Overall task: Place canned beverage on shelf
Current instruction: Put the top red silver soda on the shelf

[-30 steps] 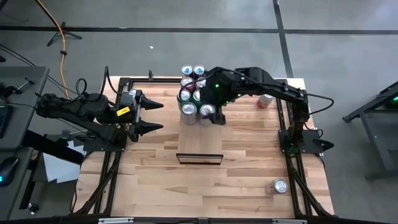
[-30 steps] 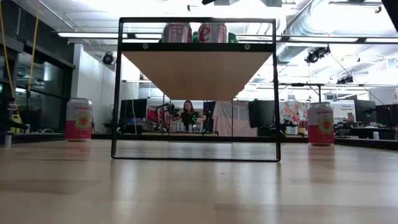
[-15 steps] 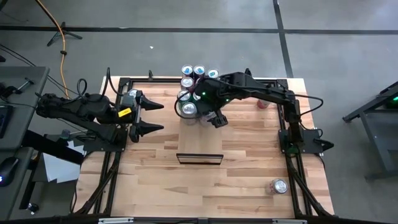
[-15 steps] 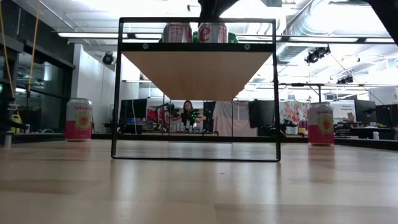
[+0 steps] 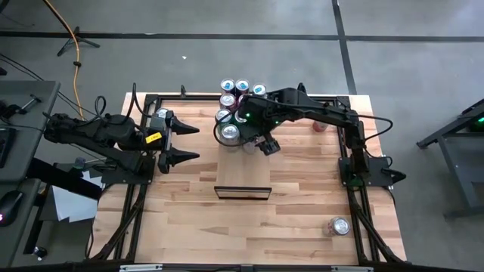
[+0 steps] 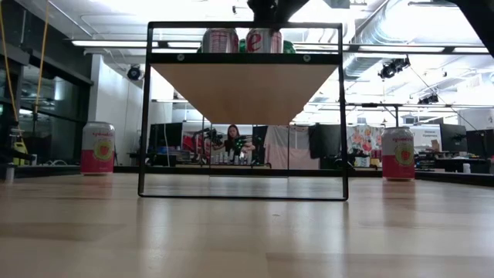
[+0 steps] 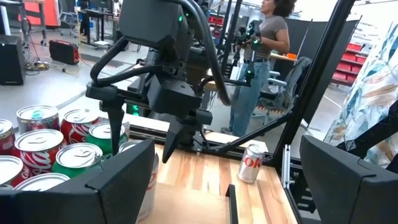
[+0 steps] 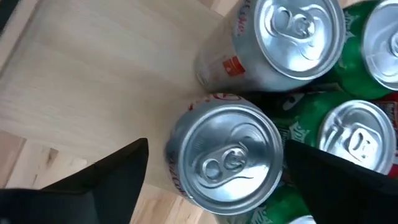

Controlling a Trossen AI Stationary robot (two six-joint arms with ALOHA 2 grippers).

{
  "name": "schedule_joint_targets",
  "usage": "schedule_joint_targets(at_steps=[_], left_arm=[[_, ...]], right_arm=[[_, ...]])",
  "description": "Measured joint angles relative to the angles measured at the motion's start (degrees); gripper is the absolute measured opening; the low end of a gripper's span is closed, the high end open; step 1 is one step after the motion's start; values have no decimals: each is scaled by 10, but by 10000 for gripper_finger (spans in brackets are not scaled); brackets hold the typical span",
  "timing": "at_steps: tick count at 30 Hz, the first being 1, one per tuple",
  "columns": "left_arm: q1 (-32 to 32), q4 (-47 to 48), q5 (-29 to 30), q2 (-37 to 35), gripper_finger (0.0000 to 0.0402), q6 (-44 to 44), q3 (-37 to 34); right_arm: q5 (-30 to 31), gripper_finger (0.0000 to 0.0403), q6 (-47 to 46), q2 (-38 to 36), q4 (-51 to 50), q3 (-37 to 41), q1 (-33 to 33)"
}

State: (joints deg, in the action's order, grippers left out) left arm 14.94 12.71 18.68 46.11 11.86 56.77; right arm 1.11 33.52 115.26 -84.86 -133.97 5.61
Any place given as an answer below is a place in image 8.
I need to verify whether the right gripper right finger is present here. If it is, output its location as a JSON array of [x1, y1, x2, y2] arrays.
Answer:
[[284, 139, 398, 224]]

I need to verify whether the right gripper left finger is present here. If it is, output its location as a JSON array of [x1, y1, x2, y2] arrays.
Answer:
[[0, 138, 149, 224]]

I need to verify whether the red Coke can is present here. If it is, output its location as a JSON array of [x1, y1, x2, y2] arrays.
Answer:
[[371, 92, 398, 180]]

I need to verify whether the silver Diet Coke can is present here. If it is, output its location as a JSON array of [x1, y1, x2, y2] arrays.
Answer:
[[164, 92, 284, 216]]

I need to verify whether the red-white soda can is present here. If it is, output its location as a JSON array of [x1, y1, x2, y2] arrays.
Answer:
[[195, 0, 346, 93]]

